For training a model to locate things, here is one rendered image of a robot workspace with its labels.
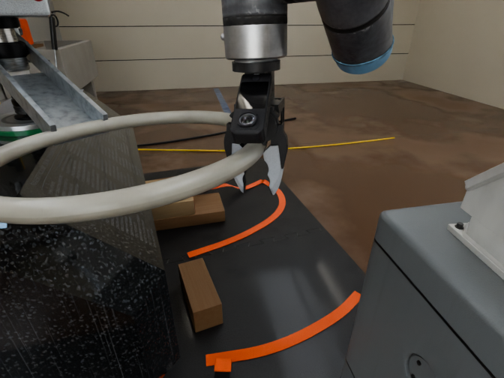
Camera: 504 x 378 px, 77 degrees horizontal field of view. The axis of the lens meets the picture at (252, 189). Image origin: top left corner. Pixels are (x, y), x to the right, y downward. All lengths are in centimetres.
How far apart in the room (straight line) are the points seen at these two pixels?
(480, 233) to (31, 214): 58
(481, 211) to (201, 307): 106
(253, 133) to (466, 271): 34
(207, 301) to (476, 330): 105
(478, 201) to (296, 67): 588
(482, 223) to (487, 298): 11
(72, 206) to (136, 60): 566
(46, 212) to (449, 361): 54
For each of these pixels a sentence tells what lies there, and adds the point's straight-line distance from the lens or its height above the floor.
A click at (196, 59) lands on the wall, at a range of 597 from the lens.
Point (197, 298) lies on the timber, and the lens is 138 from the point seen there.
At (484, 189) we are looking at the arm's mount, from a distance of 55.
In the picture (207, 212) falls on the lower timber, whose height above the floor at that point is 9.
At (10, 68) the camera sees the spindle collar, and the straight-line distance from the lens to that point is 116.
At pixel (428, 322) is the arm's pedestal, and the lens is 56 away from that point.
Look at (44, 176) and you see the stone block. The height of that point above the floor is 83.
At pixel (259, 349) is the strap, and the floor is 2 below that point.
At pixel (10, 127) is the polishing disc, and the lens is 113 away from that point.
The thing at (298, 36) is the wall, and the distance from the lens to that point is 628.
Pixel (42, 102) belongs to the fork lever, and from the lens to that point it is 96.
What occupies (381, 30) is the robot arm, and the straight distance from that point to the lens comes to 51.
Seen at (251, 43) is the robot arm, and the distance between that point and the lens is 45.
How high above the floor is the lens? 115
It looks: 29 degrees down
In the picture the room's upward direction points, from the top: straight up
